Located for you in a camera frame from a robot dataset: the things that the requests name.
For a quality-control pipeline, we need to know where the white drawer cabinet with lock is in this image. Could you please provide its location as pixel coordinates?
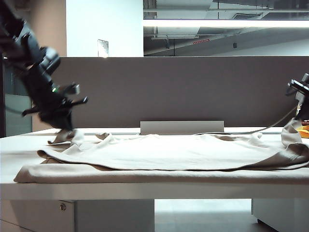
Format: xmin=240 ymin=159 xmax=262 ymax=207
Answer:
xmin=0 ymin=200 xmax=76 ymax=232

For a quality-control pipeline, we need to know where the grey cable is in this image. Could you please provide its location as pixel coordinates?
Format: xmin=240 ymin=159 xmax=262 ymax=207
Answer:
xmin=194 ymin=105 xmax=298 ymax=135

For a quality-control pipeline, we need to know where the long ceiling light strip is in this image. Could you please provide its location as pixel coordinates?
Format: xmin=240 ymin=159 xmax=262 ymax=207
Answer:
xmin=143 ymin=19 xmax=309 ymax=29

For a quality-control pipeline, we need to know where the metal wall plate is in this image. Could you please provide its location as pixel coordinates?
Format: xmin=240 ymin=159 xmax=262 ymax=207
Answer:
xmin=98 ymin=39 xmax=109 ymax=58

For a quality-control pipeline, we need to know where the yellow orange cloth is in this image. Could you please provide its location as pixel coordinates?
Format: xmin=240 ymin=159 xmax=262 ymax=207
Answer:
xmin=298 ymin=125 xmax=309 ymax=139

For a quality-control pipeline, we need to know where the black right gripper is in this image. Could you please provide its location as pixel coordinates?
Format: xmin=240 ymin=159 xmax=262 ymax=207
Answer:
xmin=287 ymin=78 xmax=309 ymax=121

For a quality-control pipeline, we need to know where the dark glass door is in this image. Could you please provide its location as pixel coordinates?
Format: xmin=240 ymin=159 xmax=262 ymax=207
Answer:
xmin=2 ymin=55 xmax=33 ymax=138

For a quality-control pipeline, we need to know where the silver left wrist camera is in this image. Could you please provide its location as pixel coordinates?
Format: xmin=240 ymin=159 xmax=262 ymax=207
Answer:
xmin=60 ymin=83 xmax=81 ymax=95

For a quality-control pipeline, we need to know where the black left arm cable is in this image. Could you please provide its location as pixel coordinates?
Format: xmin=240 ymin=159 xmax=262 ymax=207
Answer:
xmin=4 ymin=105 xmax=26 ymax=116

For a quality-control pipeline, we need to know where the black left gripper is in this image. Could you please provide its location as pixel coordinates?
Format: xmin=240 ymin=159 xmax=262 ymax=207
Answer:
xmin=22 ymin=96 xmax=89 ymax=131

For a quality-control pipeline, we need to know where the white plain cabinet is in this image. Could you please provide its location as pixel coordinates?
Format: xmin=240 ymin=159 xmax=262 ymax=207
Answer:
xmin=251 ymin=199 xmax=309 ymax=232

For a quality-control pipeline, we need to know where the ceiling air vent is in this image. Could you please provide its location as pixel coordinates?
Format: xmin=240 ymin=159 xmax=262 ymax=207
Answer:
xmin=232 ymin=13 xmax=264 ymax=20

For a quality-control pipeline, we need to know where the white desk support panel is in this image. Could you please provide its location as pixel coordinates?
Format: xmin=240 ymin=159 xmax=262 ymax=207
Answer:
xmin=74 ymin=199 xmax=155 ymax=232

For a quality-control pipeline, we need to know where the beige T-shirt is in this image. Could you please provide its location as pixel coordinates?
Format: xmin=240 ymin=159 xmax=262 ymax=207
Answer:
xmin=14 ymin=117 xmax=309 ymax=184

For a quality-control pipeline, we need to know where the grey fabric desk divider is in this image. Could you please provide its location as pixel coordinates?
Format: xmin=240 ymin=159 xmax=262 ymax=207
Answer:
xmin=48 ymin=57 xmax=309 ymax=130

